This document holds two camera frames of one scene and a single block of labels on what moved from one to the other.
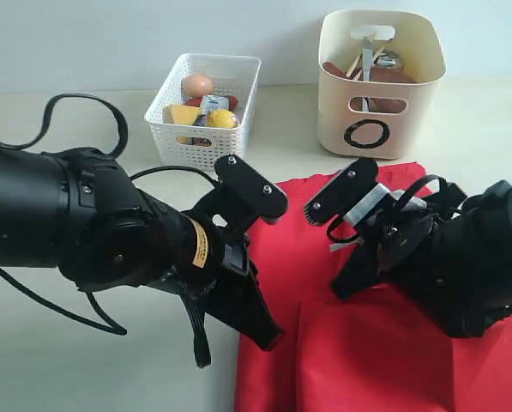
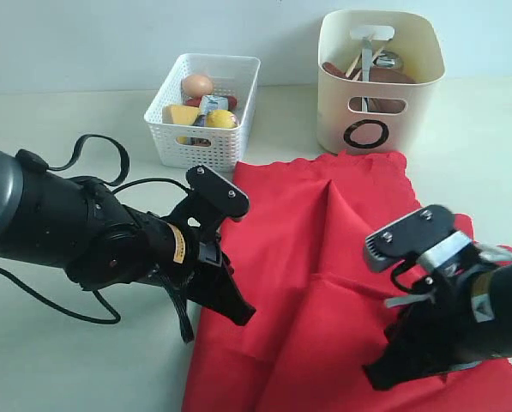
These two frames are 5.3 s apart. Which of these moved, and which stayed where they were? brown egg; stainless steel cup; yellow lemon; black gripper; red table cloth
Moved: red table cloth; black gripper
Stayed: brown egg; stainless steel cup; yellow lemon
